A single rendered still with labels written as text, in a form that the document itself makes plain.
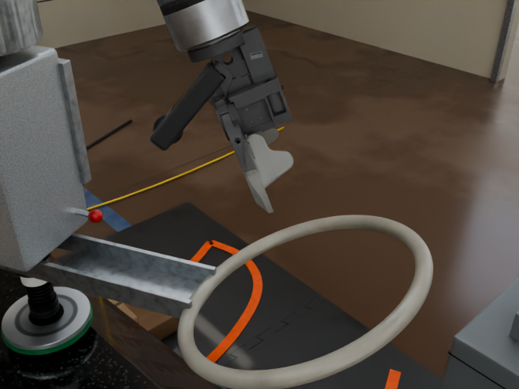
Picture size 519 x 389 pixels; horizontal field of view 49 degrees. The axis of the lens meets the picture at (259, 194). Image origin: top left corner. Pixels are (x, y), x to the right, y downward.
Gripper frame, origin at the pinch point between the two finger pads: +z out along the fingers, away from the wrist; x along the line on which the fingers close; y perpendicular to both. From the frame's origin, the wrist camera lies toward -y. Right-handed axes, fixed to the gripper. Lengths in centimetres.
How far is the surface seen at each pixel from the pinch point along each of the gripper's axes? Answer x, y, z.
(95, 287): 39, -41, 21
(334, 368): -1.2, 0.5, 29.3
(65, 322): 56, -59, 34
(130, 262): 48, -34, 23
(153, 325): 143, -69, 94
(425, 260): 14.6, 21.3, 28.2
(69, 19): 584, -138, -39
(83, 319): 57, -55, 36
